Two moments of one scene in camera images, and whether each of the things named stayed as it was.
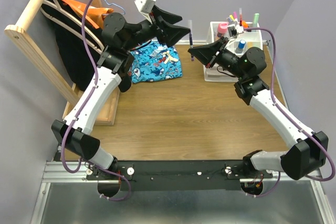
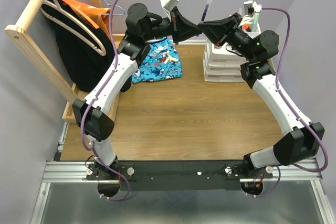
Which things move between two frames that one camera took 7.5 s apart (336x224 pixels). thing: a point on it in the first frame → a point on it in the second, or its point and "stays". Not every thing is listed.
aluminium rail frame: [305, 199] stays
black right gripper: [207, 53] → [218, 30]
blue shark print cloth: [154, 62] stays
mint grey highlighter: [255, 20] stays
